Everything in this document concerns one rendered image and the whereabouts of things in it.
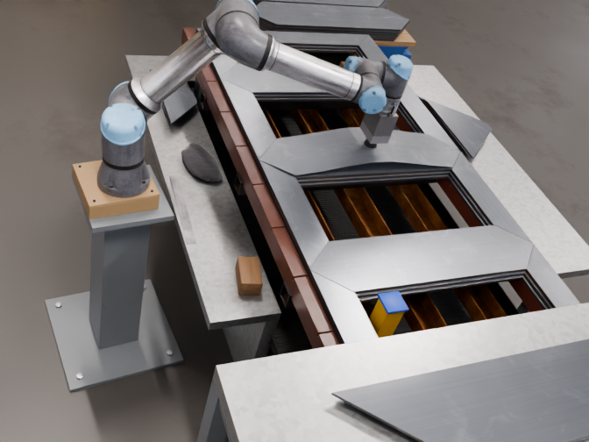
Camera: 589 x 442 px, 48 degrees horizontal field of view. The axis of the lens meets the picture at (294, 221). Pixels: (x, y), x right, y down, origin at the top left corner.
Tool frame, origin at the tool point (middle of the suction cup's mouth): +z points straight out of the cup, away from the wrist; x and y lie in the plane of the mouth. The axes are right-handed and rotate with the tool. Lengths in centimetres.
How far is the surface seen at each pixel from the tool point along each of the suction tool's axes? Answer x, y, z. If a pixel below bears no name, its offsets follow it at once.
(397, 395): 44, -96, -20
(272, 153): 32.1, 1.5, 2.9
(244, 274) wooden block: 49, -35, 15
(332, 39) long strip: -17, 73, 3
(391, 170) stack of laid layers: -5.5, -8.0, 3.2
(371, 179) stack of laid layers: 2.0, -9.7, 4.9
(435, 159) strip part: -23.0, -5.1, 1.5
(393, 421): 47, -100, -20
